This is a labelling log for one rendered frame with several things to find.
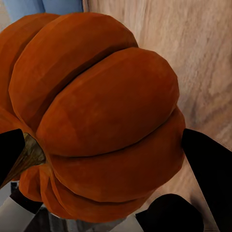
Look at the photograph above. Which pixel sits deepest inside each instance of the pumpkin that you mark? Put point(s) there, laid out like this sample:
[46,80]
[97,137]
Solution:
[99,115]

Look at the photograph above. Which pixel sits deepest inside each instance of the stairs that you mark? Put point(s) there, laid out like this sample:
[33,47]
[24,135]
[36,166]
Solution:
[44,220]

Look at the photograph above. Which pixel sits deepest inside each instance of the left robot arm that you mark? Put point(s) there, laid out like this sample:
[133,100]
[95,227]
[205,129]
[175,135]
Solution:
[17,212]

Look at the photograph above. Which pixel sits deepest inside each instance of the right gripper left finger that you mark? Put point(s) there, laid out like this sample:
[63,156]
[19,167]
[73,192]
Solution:
[12,144]

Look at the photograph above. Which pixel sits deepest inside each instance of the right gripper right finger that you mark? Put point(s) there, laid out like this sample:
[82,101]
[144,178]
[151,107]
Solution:
[212,166]

